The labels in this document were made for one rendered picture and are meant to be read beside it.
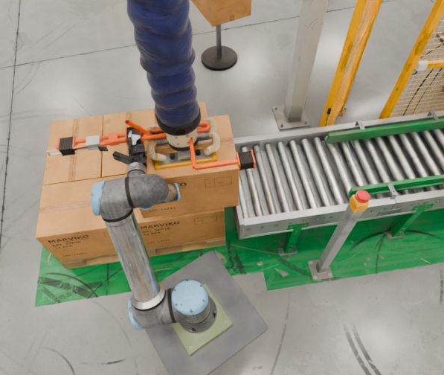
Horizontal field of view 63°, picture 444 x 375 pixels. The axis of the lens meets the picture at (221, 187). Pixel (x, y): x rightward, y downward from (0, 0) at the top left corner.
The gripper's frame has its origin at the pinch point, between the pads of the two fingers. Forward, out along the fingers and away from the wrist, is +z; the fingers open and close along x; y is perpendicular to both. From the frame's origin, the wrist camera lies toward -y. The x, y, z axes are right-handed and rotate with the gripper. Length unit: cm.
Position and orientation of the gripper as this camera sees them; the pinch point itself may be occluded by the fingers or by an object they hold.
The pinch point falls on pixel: (131, 137)
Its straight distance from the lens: 201.2
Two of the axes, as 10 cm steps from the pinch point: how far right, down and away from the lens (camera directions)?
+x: -0.2, -5.4, -8.4
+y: 9.9, -1.4, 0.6
